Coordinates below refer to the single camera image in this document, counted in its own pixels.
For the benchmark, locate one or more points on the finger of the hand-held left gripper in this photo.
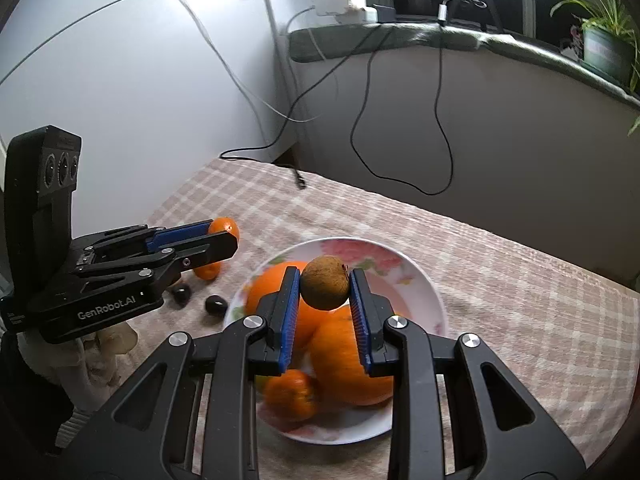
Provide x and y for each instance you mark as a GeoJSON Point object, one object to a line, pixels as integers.
{"type": "Point", "coordinates": [210, 250]}
{"type": "Point", "coordinates": [185, 232]}

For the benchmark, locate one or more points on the grey window sill pad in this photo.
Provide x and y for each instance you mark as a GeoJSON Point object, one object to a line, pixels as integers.
{"type": "Point", "coordinates": [450, 40]}

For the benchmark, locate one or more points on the small mandarin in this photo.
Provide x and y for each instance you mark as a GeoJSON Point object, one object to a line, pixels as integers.
{"type": "Point", "coordinates": [290, 395]}

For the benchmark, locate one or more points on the potted spider plant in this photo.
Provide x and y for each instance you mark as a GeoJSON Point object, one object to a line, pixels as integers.
{"type": "Point", "coordinates": [605, 47]}

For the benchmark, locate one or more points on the floral white plate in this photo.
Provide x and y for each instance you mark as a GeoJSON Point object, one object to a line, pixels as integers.
{"type": "Point", "coordinates": [400, 280]}

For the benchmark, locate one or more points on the large knobbed orange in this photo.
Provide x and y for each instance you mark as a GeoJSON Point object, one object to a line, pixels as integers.
{"type": "Point", "coordinates": [345, 365]}

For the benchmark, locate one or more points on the dark chestnut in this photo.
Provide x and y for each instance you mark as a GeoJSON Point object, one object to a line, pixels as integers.
{"type": "Point", "coordinates": [216, 305]}
{"type": "Point", "coordinates": [181, 294]}

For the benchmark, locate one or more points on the white board panel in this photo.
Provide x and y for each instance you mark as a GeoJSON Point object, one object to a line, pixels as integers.
{"type": "Point", "coordinates": [125, 85]}

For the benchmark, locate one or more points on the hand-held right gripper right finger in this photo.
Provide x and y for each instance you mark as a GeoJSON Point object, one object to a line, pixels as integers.
{"type": "Point", "coordinates": [361, 330]}

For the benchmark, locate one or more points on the checkered beige blanket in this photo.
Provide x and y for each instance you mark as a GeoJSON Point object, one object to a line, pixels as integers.
{"type": "Point", "coordinates": [500, 310]}

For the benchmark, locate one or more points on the person's left hand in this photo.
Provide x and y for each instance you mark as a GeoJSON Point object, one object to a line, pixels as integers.
{"type": "Point", "coordinates": [117, 340]}

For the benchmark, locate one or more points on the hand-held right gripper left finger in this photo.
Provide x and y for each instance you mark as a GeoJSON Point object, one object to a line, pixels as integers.
{"type": "Point", "coordinates": [289, 330]}

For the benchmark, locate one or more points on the large round orange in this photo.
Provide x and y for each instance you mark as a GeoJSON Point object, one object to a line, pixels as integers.
{"type": "Point", "coordinates": [265, 290]}

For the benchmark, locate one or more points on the brown kiwi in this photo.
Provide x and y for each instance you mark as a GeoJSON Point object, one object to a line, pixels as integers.
{"type": "Point", "coordinates": [325, 282]}

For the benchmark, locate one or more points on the small orange kumquat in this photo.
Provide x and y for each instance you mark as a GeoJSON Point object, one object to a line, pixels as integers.
{"type": "Point", "coordinates": [225, 225]}

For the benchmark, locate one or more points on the black power adapter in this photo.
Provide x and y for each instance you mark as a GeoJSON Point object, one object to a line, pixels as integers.
{"type": "Point", "coordinates": [385, 12]}

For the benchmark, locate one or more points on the white power strip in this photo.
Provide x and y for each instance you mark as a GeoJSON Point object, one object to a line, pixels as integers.
{"type": "Point", "coordinates": [345, 7]}

